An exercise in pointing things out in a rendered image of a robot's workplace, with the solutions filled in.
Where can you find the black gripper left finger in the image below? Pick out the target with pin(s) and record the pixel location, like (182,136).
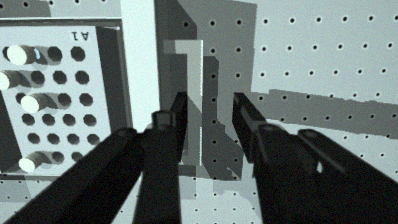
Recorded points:
(91,191)

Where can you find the grey flat base plate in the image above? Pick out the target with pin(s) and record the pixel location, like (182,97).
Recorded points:
(327,65)

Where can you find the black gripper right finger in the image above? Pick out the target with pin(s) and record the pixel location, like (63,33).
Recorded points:
(354,191)

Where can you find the light grey block with holes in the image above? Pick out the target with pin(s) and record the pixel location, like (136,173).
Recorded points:
(94,84)
(10,153)

